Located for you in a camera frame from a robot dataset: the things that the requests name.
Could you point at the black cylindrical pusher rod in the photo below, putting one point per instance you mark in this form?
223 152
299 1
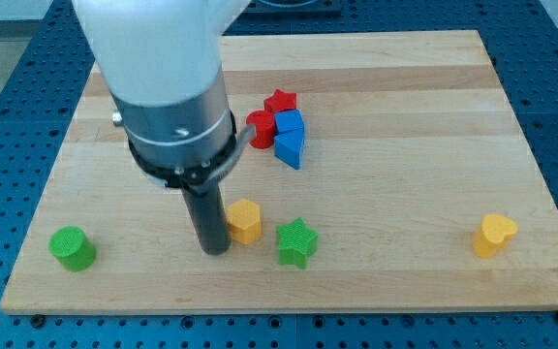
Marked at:
209 220

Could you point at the red cylinder block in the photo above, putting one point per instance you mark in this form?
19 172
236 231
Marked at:
265 127

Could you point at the yellow hexagon block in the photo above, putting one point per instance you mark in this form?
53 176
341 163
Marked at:
245 221

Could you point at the wooden board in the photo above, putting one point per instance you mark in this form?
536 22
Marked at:
410 140

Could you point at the green star block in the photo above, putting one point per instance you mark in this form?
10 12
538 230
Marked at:
296 243

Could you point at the yellow heart block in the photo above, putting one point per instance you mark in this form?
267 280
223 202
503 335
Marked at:
493 234

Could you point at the blue cube block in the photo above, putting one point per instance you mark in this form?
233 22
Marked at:
288 121

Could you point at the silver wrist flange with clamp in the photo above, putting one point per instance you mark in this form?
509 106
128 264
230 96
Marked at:
183 143

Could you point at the green cylinder block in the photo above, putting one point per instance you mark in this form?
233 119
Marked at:
72 249

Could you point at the blue triangle block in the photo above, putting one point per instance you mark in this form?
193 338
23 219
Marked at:
288 147

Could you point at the red star block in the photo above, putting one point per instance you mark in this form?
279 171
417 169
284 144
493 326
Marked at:
280 101

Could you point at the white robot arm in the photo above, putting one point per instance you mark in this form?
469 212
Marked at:
162 65

